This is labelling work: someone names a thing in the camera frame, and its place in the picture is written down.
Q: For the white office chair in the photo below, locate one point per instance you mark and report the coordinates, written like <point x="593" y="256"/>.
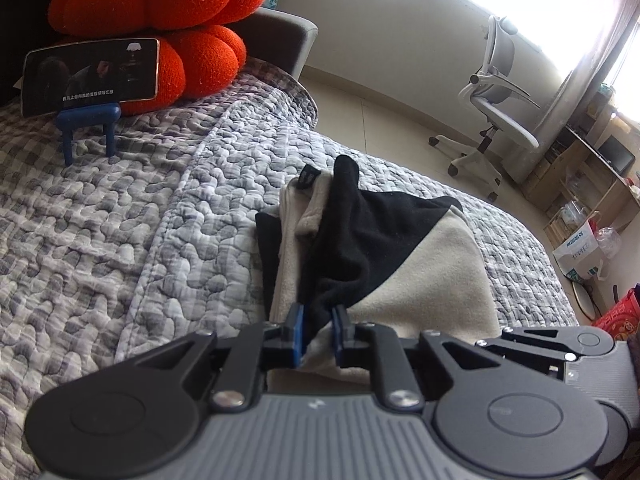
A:
<point x="495" y="115"/>

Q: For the plain beige curtain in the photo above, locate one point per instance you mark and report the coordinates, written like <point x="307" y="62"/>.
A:
<point x="570" y="70"/>

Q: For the clear plastic bag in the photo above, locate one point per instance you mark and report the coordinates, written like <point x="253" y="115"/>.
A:
<point x="609" y="244"/>

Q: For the wooden shelf desk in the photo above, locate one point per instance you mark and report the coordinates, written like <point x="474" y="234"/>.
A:
<point x="560" y="180"/>

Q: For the white paper bag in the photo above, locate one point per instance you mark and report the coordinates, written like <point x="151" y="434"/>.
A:
<point x="580" y="252"/>

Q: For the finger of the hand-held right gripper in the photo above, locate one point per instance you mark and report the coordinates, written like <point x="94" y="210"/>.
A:
<point x="530" y="357"/>
<point x="545" y="335"/>

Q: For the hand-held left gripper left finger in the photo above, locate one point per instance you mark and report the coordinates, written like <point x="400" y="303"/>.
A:
<point x="298" y="333"/>

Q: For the smartphone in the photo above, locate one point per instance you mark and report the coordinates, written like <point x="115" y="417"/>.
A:
<point x="90" y="77"/>

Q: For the blue phone stand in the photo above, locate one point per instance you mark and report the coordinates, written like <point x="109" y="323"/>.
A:
<point x="87" y="115"/>

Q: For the beige and black raglan shirt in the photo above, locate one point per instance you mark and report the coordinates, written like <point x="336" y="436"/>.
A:
<point x="425" y="270"/>

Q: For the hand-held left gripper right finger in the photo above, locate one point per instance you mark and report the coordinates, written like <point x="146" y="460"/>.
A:
<point x="339" y="333"/>

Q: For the grey checked quilted blanket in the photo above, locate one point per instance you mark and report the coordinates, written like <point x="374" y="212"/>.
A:
<point x="125" y="240"/>

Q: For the red bag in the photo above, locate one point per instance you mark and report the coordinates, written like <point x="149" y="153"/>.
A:
<point x="620" y="315"/>

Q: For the grey sofa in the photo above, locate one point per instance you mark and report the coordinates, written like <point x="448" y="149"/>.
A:
<point x="285" y="35"/>

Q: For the black monitor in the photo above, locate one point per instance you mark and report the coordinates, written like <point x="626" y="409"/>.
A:
<point x="616" y="156"/>

